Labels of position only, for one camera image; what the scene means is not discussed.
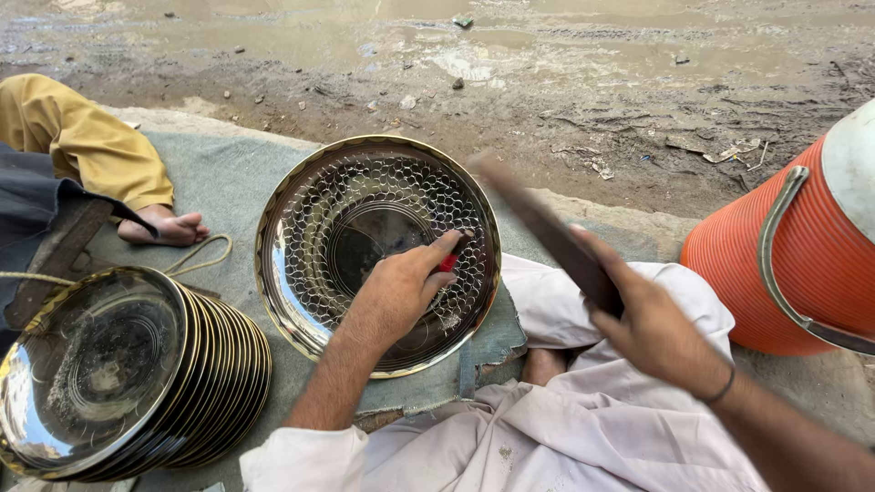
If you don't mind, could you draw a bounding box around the person's white clothing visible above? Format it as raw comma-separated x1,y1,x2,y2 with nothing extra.
238,253,772,492

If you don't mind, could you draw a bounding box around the grey worn mat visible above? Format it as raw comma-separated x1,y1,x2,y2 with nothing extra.
0,130,529,492

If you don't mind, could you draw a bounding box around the person's left hand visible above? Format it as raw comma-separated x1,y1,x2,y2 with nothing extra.
337,229,474,358

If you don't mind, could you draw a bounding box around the black wrist band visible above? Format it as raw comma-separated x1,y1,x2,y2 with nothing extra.
697,365,738,406

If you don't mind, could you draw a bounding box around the orange ribbed water cooler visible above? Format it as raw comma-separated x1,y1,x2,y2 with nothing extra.
679,97,875,358

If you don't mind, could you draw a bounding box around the dark grey cloth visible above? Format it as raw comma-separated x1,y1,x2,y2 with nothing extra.
0,142,162,356

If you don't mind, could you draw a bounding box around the person's right hand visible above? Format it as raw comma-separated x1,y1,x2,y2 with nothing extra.
569,224,736,403

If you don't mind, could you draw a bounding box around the beige rope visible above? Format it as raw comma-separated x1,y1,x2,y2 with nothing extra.
0,234,234,287

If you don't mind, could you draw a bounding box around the red-handled engraving chisel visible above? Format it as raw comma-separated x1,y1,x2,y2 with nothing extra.
436,231,477,276

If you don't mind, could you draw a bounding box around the brown wooden mallet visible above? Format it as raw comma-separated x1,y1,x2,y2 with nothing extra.
468,154,625,319

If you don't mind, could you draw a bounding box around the stack of shiny metal plates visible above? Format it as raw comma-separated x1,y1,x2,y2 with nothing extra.
0,266,273,483

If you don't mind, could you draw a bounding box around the rusty brown bar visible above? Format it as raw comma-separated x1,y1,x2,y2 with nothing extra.
3,198,115,332

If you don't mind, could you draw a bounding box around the large engraved metal plate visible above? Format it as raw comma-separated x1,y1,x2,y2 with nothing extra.
254,134,503,379

